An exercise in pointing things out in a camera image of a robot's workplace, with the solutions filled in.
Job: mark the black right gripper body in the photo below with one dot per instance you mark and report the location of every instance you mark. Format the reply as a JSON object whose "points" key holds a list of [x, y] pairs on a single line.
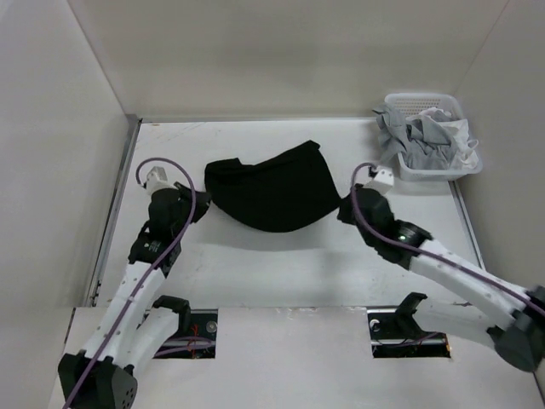
{"points": [[347, 215]]}

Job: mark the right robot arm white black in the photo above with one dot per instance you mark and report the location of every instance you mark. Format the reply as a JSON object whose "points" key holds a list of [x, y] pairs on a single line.
{"points": [[500, 315]]}

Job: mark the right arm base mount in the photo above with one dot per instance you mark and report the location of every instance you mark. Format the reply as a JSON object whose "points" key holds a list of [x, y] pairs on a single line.
{"points": [[394, 333]]}

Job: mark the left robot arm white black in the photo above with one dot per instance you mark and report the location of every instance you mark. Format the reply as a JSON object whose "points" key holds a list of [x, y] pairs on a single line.
{"points": [[103, 373]]}

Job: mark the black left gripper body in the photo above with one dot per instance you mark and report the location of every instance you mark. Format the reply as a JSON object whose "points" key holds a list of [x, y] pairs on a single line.
{"points": [[186, 204]]}

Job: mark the white plastic laundry basket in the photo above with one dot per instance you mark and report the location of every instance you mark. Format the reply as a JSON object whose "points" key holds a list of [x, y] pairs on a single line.
{"points": [[411, 104]]}

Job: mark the black tank top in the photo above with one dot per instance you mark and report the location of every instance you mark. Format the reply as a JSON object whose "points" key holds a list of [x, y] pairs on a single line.
{"points": [[286, 193]]}

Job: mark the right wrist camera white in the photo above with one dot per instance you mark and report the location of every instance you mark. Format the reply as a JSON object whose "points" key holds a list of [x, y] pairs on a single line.
{"points": [[381, 179]]}

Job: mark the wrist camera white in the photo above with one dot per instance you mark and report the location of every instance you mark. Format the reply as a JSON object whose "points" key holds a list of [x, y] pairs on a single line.
{"points": [[156, 180], [381, 179]]}

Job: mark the white tank top in basket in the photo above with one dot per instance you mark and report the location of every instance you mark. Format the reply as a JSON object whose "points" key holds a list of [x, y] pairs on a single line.
{"points": [[465, 156]]}

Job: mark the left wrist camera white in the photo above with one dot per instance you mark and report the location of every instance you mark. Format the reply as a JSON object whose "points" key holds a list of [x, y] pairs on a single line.
{"points": [[156, 180]]}

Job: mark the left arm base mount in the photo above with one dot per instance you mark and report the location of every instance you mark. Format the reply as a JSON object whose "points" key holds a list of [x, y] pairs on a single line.
{"points": [[196, 335]]}

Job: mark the grey tank top in basket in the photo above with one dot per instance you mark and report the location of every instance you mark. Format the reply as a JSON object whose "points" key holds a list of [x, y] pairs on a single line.
{"points": [[422, 143]]}

